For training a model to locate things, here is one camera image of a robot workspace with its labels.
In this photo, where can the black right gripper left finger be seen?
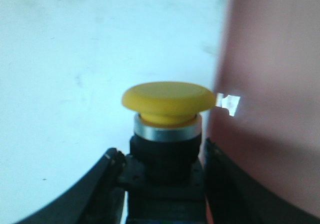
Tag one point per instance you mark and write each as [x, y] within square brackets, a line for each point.
[95, 199]

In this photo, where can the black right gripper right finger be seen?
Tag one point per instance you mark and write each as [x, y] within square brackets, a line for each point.
[233, 197]

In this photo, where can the yellow mushroom push button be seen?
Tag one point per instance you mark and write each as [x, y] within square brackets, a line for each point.
[163, 176]

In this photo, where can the pink plastic bin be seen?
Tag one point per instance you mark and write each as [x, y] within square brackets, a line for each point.
[270, 59]

